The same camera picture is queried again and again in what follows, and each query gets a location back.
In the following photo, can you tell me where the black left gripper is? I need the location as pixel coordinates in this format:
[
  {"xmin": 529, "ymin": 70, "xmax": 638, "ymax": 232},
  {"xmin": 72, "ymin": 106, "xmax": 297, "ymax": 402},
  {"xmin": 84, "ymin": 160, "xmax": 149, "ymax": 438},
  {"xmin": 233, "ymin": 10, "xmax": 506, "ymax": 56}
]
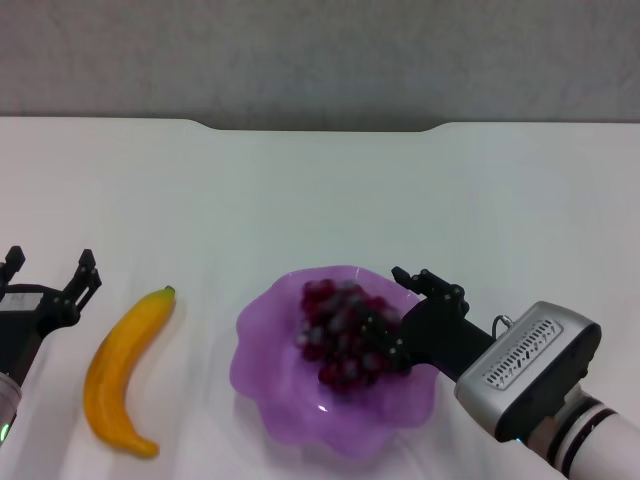
[{"xmin": 0, "ymin": 245, "xmax": 103, "ymax": 387}]

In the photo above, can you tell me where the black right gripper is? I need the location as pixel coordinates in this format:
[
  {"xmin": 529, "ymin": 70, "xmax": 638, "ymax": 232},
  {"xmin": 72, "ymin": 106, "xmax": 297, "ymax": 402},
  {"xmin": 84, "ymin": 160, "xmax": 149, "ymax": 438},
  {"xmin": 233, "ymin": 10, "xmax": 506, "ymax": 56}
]
[{"xmin": 357, "ymin": 266, "xmax": 497, "ymax": 382}]

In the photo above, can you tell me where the dark red grape bunch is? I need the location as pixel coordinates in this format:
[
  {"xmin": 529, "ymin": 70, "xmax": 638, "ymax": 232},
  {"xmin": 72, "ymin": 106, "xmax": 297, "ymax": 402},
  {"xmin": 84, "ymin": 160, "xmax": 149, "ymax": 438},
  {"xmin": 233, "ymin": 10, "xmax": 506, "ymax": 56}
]
[{"xmin": 298, "ymin": 278, "xmax": 401, "ymax": 401}]

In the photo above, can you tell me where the yellow banana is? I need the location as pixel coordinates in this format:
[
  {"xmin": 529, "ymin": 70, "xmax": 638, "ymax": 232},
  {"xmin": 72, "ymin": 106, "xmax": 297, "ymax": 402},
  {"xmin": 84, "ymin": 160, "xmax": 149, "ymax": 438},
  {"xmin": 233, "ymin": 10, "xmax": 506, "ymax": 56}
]
[{"xmin": 82, "ymin": 284, "xmax": 177, "ymax": 459}]

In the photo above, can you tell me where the purple wavy plastic plate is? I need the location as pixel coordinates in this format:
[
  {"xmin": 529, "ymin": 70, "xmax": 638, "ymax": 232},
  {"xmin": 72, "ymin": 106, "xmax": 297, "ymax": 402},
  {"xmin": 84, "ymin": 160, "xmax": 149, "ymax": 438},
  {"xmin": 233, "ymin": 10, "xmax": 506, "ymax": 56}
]
[{"xmin": 228, "ymin": 264, "xmax": 437, "ymax": 459}]

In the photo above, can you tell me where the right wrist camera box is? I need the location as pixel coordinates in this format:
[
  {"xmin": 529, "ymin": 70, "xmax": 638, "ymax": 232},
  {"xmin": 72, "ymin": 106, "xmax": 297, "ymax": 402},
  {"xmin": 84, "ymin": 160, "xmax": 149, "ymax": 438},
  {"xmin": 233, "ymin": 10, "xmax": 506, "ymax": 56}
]
[{"xmin": 453, "ymin": 300, "xmax": 603, "ymax": 444}]

